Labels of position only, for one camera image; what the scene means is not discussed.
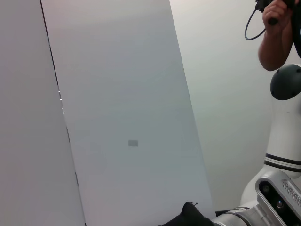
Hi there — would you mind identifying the black controller cable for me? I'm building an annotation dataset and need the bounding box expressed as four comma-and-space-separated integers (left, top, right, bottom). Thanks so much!
244, 7, 268, 41

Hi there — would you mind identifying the person's bare forearm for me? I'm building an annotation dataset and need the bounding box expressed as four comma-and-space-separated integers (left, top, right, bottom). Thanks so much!
258, 23, 294, 72

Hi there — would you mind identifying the black fabric bag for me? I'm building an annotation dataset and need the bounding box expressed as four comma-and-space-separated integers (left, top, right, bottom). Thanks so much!
157, 201, 218, 226

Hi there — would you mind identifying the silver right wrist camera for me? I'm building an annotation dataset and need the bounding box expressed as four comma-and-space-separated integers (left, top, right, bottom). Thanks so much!
255, 176, 301, 218

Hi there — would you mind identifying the person's bare hand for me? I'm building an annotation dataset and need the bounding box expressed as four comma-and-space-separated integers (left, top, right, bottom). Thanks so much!
262, 0, 295, 32

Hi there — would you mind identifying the black handheld controller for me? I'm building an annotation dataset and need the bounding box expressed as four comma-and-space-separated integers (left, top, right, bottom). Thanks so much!
253, 0, 297, 26

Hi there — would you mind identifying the person's dark clothing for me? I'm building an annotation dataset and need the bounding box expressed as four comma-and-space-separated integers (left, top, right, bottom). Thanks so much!
290, 0, 301, 59

